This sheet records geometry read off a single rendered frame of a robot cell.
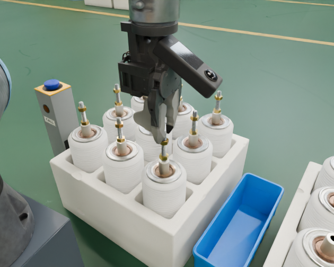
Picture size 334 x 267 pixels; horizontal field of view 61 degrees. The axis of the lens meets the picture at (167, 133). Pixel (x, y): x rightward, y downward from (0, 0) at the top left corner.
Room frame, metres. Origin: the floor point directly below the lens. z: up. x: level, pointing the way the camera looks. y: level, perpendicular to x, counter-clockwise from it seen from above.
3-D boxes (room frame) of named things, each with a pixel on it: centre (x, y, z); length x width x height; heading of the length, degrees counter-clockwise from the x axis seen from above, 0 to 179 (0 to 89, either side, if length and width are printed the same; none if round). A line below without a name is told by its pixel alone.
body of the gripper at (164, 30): (0.45, 0.03, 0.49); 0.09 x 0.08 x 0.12; 62
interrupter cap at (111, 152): (0.51, 0.10, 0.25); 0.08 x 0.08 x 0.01
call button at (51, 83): (0.71, 0.32, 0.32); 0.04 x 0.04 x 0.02
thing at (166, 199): (0.44, 0.01, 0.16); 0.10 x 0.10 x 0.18
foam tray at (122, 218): (0.60, 0.03, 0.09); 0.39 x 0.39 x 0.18; 55
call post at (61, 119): (0.71, 0.32, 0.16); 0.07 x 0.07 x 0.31; 55
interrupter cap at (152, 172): (0.44, 0.01, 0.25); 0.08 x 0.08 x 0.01
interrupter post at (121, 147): (0.51, 0.10, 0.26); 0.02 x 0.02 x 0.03
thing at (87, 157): (0.58, 0.20, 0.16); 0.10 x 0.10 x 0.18
